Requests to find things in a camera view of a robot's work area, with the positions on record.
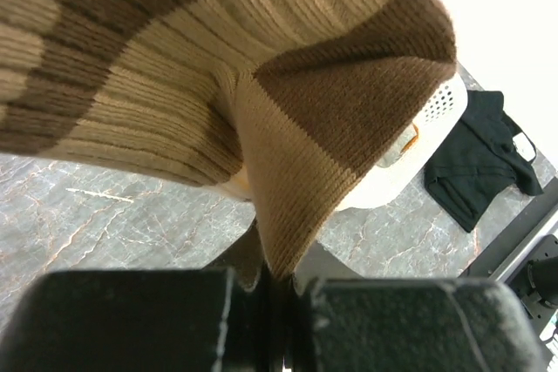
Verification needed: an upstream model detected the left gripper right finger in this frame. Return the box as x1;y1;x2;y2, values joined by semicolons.
289;278;547;371

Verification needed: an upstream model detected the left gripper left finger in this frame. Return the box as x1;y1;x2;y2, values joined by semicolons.
1;269;269;371

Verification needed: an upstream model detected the brown striped sock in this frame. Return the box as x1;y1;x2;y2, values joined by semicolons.
1;0;457;281

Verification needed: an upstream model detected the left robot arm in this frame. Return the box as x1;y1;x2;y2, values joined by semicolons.
1;237;557;371

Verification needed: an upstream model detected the white perforated plastic basket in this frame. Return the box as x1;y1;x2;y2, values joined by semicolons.
217;71;470;212

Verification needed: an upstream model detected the black folded garment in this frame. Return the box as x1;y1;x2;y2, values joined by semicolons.
424;91;543;233

